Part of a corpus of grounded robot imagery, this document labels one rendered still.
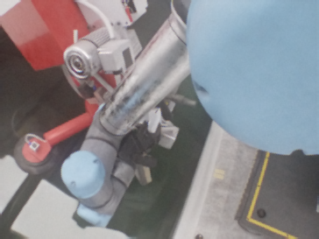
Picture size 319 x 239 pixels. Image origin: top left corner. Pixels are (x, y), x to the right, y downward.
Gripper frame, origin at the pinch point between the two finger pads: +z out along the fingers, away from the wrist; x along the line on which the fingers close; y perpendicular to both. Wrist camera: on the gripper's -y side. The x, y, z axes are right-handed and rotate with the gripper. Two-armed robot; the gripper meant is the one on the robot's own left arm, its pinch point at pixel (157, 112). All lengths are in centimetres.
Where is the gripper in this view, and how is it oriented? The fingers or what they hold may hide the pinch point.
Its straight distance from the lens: 67.2
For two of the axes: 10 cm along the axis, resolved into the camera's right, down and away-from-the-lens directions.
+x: -8.6, -0.6, 5.1
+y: -3.3, -7.0, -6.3
